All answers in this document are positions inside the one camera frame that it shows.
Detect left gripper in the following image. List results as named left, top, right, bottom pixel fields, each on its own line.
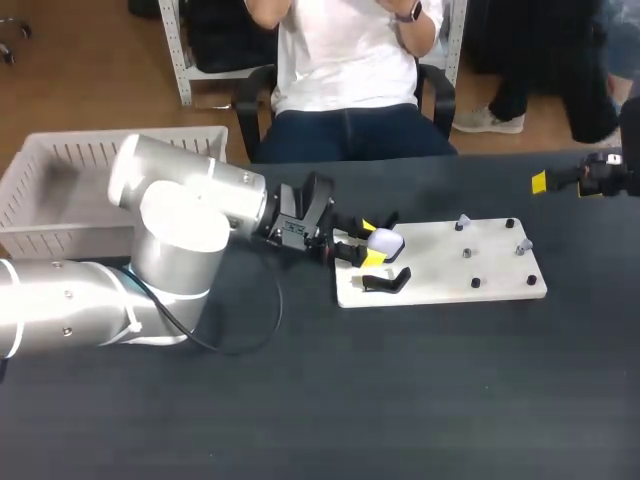
left=252, top=171, right=388, bottom=269

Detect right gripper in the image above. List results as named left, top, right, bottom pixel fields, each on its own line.
left=530, top=152, right=640, bottom=199

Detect white earbud case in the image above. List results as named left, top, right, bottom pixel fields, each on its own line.
left=367, top=227, right=406, bottom=262

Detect white plate with black stands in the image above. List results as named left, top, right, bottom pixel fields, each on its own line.
left=335, top=211, right=548, bottom=309

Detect person's legs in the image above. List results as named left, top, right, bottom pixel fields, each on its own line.
left=452, top=0, right=640, bottom=147

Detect black armchair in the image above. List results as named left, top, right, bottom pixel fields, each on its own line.
left=234, top=63, right=458, bottom=164

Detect person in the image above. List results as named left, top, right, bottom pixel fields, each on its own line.
left=244, top=0, right=459, bottom=164

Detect black bag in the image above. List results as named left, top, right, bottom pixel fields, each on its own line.
left=180, top=0, right=279, bottom=74

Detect grey slotted basket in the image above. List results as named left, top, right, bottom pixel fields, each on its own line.
left=0, top=125, right=229, bottom=259

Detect office chair caster base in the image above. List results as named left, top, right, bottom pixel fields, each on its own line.
left=0, top=17, right=33, bottom=67

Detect black cable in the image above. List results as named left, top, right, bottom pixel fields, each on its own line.
left=147, top=268, right=285, bottom=357

